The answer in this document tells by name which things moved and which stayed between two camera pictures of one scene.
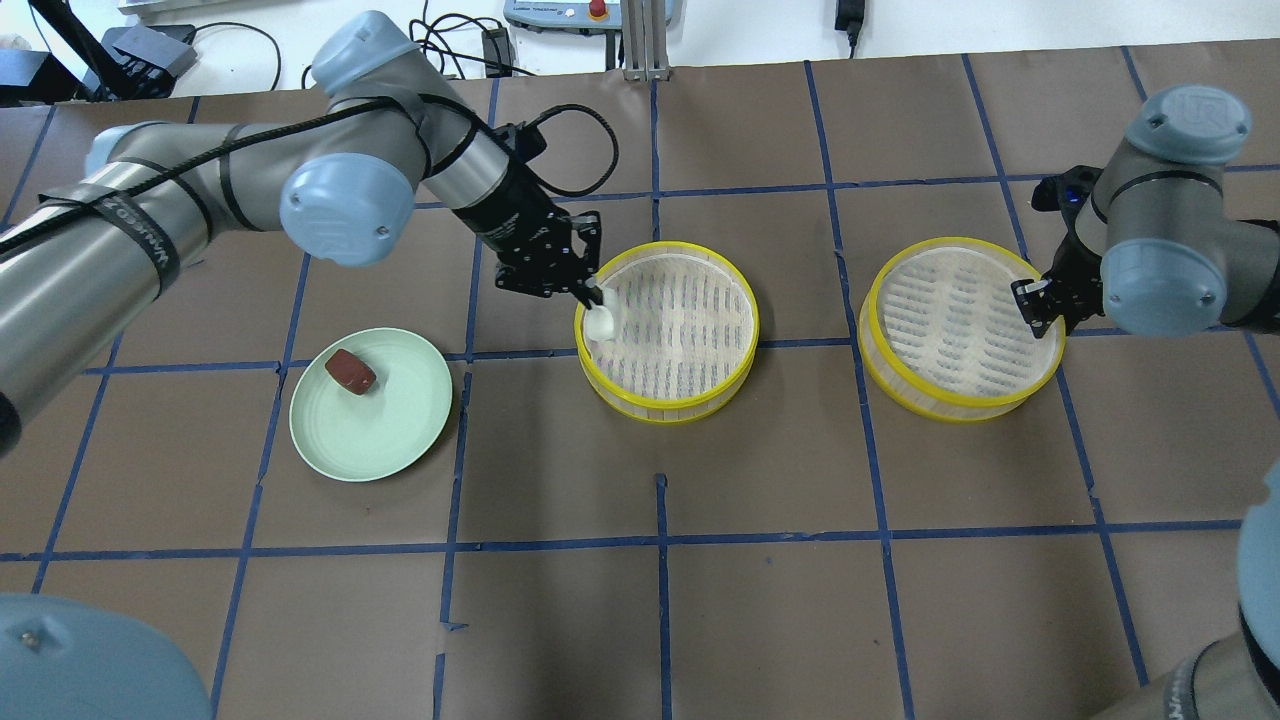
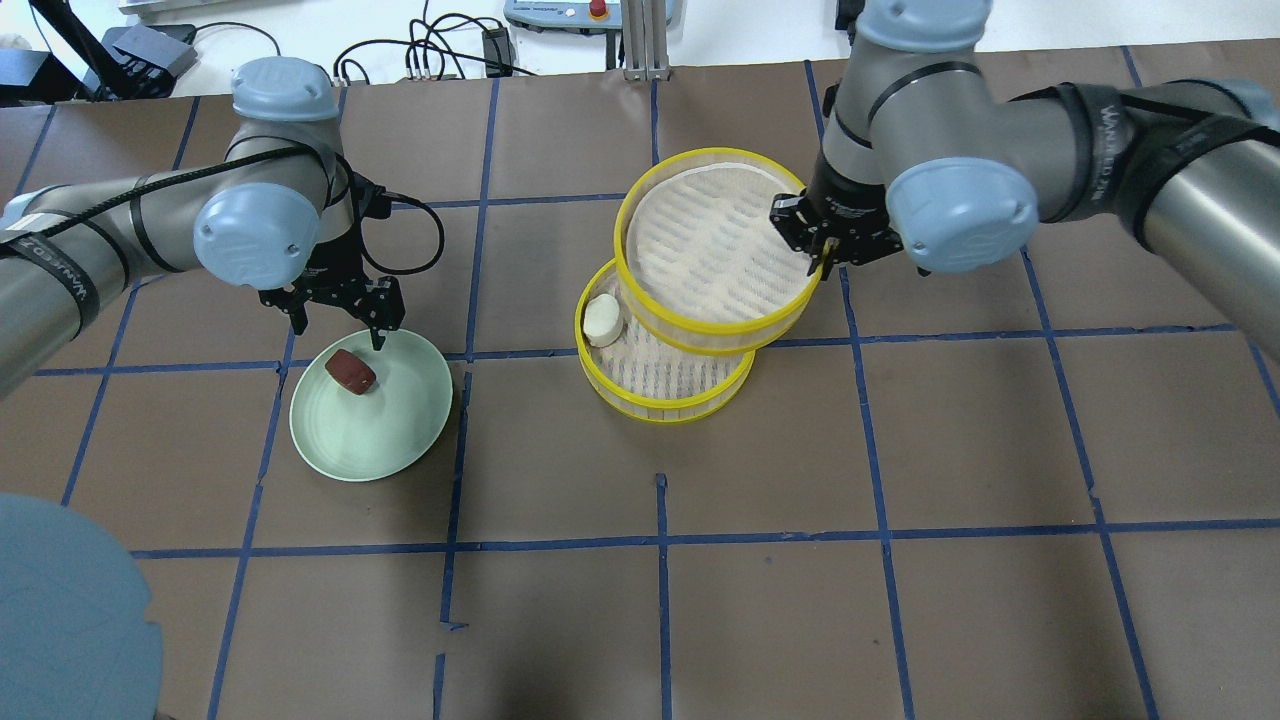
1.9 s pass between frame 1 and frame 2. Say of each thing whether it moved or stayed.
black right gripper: moved
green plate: stayed
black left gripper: moved
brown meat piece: stayed
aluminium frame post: stayed
